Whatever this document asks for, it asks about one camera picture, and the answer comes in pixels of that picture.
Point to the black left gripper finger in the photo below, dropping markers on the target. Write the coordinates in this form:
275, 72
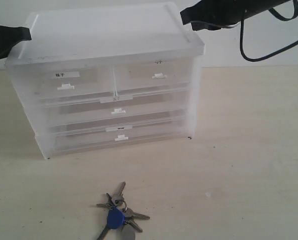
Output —
11, 36

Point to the white translucent drawer cabinet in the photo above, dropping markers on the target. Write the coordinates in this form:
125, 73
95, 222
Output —
108, 37

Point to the key bunch with blue fob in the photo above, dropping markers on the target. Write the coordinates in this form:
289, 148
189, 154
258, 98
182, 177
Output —
120, 216

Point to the bottom wide clear drawer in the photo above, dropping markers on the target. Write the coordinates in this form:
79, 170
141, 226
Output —
126, 132

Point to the wide clear drawer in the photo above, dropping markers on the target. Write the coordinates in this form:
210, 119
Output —
96, 114
126, 132

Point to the middle wide clear drawer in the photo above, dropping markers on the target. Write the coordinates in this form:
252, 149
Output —
96, 114

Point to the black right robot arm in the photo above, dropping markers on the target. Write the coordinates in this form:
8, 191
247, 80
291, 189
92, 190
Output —
255, 7

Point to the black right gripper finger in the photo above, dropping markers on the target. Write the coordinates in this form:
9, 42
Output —
217, 12
200, 25

